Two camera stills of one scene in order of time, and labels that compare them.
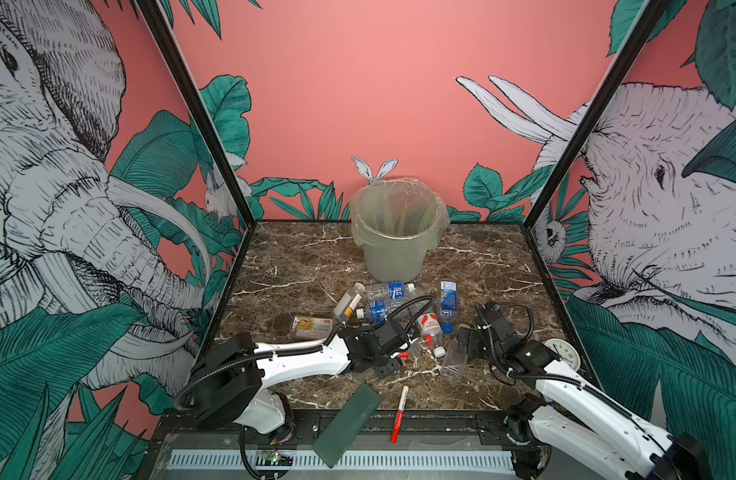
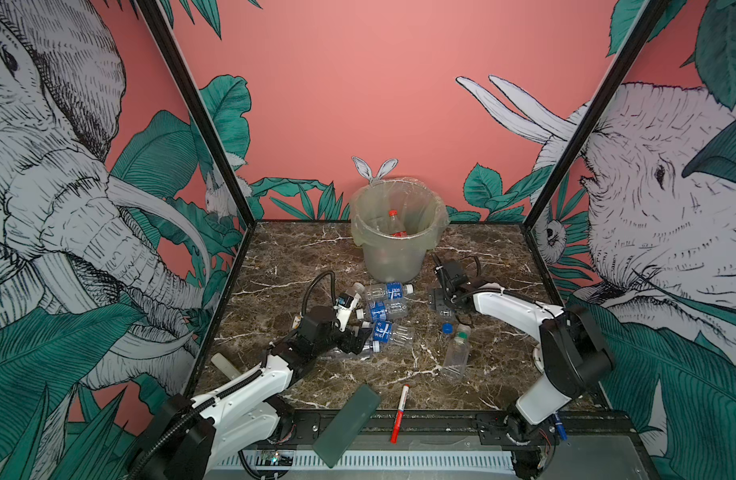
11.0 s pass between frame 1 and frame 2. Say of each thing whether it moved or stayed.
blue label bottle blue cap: stayed
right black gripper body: moved
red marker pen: stayed
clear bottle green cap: stayed
